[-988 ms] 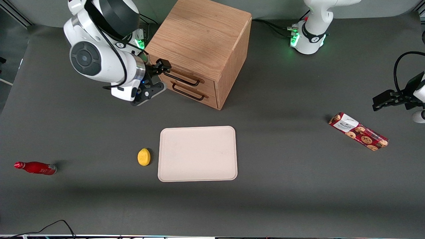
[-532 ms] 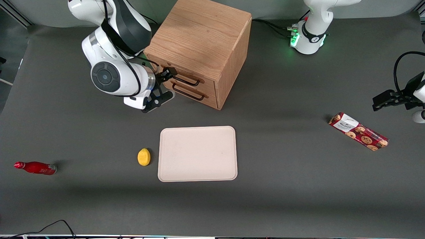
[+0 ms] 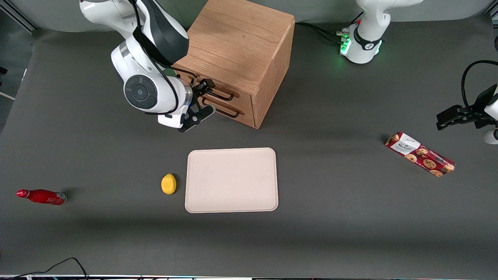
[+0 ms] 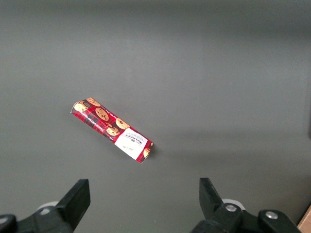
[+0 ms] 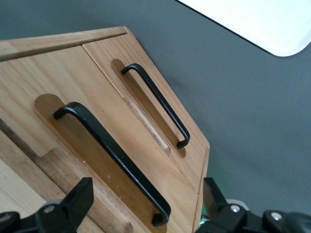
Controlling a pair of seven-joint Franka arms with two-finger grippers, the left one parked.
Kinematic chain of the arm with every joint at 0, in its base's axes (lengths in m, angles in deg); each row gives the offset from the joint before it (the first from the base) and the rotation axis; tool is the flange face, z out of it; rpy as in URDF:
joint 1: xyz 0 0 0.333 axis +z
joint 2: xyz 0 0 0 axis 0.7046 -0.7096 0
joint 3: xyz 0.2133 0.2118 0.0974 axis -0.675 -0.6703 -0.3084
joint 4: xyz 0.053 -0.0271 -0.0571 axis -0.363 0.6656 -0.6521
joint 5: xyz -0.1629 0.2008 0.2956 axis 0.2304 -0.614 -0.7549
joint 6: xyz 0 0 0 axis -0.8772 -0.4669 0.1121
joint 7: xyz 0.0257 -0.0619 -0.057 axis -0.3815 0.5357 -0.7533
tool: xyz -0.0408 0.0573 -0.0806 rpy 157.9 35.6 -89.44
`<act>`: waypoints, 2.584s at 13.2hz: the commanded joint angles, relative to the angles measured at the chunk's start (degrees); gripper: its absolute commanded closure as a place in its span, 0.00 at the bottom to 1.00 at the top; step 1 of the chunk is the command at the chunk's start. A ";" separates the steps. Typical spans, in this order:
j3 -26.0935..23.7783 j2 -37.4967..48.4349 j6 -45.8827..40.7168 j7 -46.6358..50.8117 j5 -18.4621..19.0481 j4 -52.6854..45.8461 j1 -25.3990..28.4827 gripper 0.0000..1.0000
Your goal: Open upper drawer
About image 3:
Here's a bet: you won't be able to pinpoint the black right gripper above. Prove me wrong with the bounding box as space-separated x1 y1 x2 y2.
178 78 216 133

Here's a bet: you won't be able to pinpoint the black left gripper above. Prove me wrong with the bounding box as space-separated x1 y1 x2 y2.
436 85 498 131

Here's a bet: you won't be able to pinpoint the wooden drawer with black handle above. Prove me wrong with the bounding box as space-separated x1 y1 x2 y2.
200 95 256 128
175 66 254 114

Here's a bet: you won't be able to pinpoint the oak wooden drawer cabinet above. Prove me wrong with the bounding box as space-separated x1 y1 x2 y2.
171 0 295 130

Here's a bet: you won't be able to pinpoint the red cookie box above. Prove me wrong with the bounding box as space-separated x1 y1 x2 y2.
384 131 456 178

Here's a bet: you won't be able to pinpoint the beige rectangular tray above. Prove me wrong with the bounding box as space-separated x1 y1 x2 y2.
185 147 279 214

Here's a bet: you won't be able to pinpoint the yellow lemon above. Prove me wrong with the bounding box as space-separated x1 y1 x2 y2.
161 173 177 195

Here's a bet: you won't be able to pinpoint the red soda bottle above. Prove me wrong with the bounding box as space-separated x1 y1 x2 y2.
16 189 67 206

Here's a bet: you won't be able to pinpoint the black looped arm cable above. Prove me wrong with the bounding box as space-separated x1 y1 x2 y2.
461 60 498 113

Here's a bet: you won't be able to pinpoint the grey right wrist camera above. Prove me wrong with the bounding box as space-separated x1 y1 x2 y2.
157 104 190 129

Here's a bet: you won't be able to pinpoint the black left base cables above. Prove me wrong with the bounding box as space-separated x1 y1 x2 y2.
295 22 351 46

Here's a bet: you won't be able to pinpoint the grey aluminium frame rail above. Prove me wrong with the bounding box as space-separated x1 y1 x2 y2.
0 0 40 32

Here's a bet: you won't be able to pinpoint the thin black floor cable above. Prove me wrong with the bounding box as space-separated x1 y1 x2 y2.
0 257 89 280

